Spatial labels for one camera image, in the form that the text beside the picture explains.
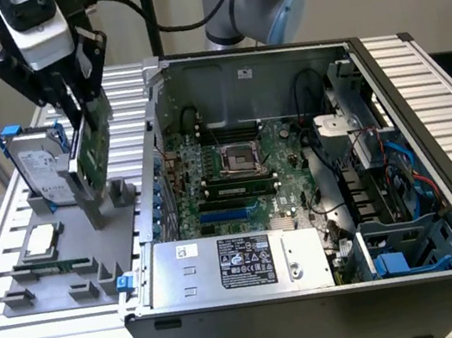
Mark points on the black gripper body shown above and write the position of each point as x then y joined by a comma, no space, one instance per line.
15,74

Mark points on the green graphics card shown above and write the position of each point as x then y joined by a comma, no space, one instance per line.
92,153

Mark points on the hard disk with blue caddy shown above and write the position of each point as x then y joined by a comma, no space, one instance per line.
41,166

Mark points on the black vertical pole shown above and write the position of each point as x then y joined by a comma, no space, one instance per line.
148,16

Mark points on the silver CPU chip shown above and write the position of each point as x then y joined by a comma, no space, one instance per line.
42,240

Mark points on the grey parts rack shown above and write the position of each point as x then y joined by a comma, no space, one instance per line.
68,245

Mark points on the CPU socket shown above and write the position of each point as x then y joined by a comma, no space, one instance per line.
239,158

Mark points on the green RAM stick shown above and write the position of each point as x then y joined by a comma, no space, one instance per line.
57,266

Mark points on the black expansion slot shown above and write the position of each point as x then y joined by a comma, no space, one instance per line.
223,204

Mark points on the black installed RAM sticks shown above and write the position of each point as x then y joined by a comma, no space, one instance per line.
240,188

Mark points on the blue expansion slot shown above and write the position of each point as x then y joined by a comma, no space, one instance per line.
227,214

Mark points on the blue plastic case latch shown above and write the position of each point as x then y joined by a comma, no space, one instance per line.
124,283

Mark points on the green motherboard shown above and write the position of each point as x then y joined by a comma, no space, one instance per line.
286,184

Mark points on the silver power supply unit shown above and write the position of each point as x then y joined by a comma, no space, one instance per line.
210,277

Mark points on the metal drive cage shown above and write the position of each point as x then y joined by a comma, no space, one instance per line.
349,125

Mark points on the black open PC case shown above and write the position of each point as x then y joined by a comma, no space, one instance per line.
305,321

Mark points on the blue and grey disk bay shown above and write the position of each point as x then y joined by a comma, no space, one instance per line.
414,245

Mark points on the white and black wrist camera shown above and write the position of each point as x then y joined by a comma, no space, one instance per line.
39,33

